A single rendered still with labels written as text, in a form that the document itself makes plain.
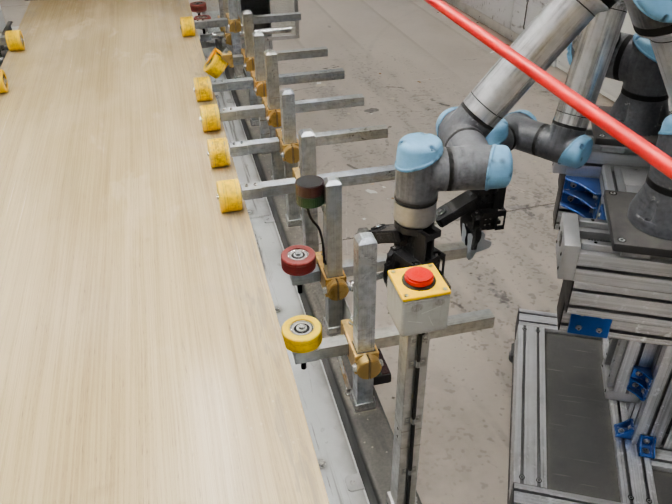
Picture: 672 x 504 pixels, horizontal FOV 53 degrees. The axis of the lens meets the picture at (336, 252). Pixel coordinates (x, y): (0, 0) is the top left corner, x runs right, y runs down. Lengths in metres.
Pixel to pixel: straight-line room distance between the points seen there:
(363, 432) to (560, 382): 1.02
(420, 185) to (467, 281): 1.90
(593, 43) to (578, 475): 1.16
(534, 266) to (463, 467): 1.18
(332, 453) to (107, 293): 0.59
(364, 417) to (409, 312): 0.56
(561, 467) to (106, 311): 1.30
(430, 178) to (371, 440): 0.57
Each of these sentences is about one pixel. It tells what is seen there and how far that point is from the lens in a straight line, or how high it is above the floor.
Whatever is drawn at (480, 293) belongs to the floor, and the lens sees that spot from 2.94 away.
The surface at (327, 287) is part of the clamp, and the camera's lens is 1.52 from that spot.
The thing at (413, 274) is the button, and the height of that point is 1.23.
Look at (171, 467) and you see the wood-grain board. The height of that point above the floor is 0.90.
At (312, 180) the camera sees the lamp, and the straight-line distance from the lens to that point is 1.41.
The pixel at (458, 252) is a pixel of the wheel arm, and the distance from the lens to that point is 1.67.
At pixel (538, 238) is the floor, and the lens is 3.36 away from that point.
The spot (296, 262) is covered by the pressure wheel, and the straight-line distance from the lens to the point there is 1.52.
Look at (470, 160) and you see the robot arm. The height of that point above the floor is 1.28.
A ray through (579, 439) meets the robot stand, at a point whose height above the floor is 0.21.
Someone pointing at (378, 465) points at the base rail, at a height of 0.70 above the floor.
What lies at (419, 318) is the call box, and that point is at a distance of 0.94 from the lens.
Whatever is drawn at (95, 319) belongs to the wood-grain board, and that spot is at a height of 0.90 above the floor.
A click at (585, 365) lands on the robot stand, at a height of 0.21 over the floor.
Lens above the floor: 1.79
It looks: 35 degrees down
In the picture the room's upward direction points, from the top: 1 degrees counter-clockwise
